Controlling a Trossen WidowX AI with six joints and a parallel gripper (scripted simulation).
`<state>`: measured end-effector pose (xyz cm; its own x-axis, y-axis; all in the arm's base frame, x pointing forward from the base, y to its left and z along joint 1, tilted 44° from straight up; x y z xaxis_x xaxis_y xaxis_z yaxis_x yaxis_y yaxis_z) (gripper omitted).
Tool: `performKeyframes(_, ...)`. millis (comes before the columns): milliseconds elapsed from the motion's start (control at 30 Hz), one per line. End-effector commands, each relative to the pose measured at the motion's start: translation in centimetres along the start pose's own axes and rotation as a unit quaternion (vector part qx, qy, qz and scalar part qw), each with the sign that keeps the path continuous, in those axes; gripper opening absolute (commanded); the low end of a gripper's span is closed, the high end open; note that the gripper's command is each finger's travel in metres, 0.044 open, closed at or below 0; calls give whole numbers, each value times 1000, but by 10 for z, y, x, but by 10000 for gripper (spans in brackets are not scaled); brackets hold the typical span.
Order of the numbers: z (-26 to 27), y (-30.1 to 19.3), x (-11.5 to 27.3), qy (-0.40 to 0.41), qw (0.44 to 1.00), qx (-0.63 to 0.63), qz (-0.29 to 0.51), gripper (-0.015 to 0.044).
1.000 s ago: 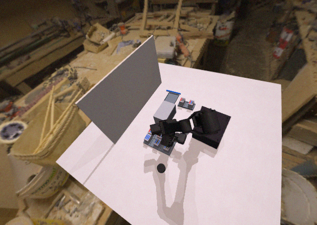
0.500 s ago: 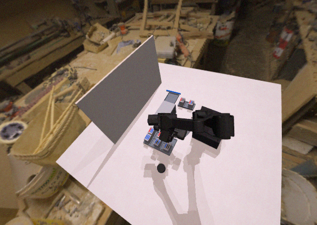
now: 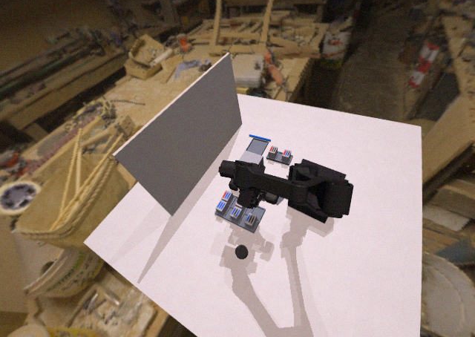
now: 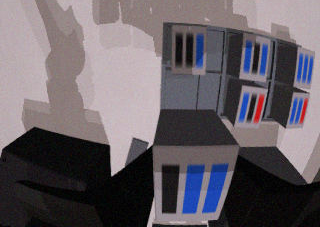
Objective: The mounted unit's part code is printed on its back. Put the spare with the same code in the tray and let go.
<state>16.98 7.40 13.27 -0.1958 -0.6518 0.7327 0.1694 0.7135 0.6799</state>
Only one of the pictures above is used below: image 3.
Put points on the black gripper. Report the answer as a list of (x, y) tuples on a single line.
[(263, 196)]

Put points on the dark grey round disc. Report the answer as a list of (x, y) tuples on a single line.
[(241, 252)]

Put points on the grey wall panel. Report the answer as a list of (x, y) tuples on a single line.
[(169, 155)]

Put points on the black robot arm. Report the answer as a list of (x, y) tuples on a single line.
[(334, 195)]

